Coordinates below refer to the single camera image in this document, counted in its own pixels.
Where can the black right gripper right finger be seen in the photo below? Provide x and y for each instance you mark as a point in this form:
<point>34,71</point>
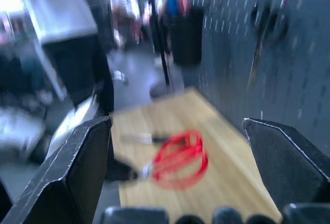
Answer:
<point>286,162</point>

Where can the black tripod stand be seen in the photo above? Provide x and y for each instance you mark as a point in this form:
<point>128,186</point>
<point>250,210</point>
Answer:
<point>161,41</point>

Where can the black and silver wrench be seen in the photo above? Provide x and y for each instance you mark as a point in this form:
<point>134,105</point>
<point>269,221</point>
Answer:
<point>123,170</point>

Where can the black waste bin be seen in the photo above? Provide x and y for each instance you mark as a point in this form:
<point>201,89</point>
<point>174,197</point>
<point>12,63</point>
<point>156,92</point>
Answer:
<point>186,36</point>

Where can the grey metal pegboard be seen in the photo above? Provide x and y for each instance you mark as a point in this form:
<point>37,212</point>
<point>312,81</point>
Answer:
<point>260,51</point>

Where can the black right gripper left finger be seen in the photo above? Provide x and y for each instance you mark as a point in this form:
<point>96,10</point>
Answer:
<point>69,167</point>

